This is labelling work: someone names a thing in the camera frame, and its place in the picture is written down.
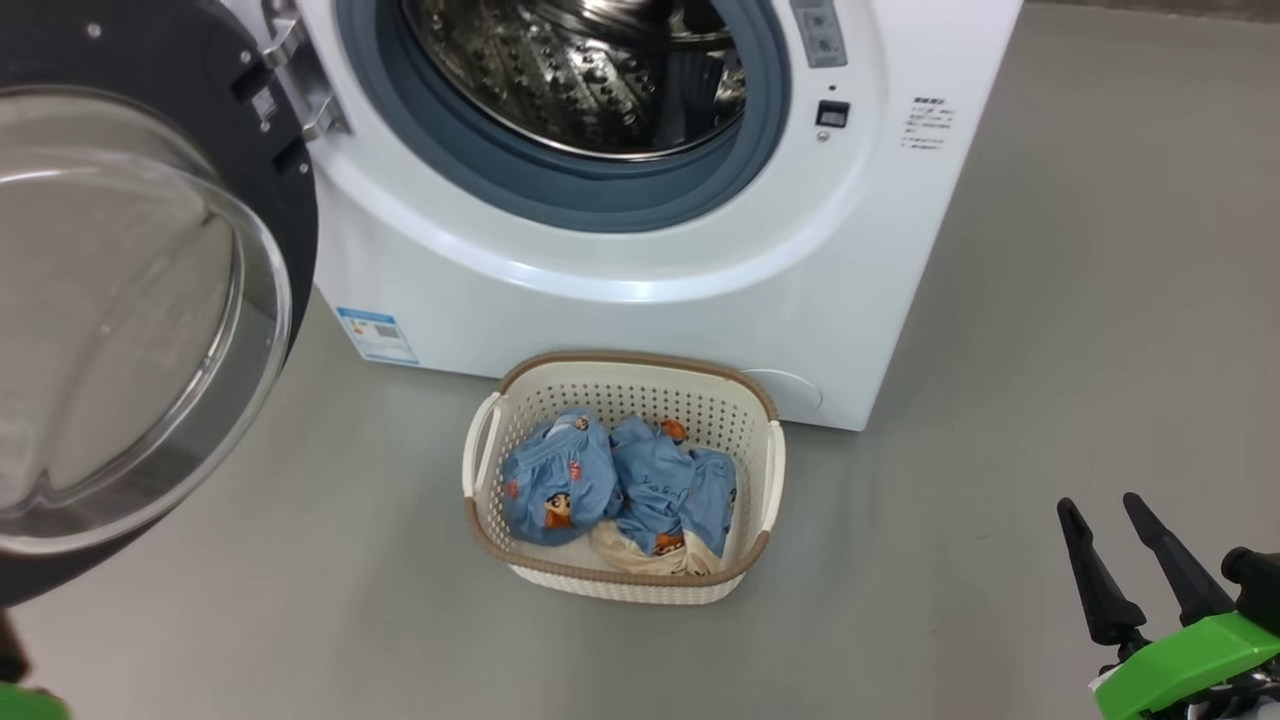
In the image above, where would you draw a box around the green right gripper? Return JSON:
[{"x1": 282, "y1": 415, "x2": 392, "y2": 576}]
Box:
[{"x1": 1057, "y1": 492, "x2": 1280, "y2": 720}]

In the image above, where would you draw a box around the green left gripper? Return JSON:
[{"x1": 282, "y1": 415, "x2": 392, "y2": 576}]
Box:
[{"x1": 0, "y1": 683, "x2": 73, "y2": 720}]

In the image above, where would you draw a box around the black round glass washer door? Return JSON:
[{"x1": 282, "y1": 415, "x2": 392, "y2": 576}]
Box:
[{"x1": 0, "y1": 0, "x2": 320, "y2": 609}]

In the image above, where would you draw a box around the blue garment with cream lining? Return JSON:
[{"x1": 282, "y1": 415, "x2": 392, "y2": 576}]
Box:
[{"x1": 588, "y1": 415, "x2": 739, "y2": 577}]

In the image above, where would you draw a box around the blue cartoon print garment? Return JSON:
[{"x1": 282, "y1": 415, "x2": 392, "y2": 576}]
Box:
[{"x1": 500, "y1": 408, "x2": 624, "y2": 547}]

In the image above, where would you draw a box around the white front-load washing machine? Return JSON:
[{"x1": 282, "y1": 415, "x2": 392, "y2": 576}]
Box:
[{"x1": 225, "y1": 0, "x2": 1026, "y2": 433}]

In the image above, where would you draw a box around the metal washer door hinge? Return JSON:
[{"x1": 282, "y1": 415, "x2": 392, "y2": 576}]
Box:
[{"x1": 260, "y1": 0, "x2": 352, "y2": 142}]

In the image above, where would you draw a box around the washing machine drum opening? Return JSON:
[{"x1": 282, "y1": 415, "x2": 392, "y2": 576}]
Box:
[{"x1": 400, "y1": 0, "x2": 749, "y2": 162}]

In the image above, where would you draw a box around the blue energy label sticker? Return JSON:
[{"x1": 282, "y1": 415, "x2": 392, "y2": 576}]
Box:
[{"x1": 336, "y1": 307, "x2": 419, "y2": 365}]

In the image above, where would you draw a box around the cream plastic laundry basket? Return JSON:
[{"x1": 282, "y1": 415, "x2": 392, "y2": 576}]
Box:
[{"x1": 462, "y1": 350, "x2": 787, "y2": 607}]

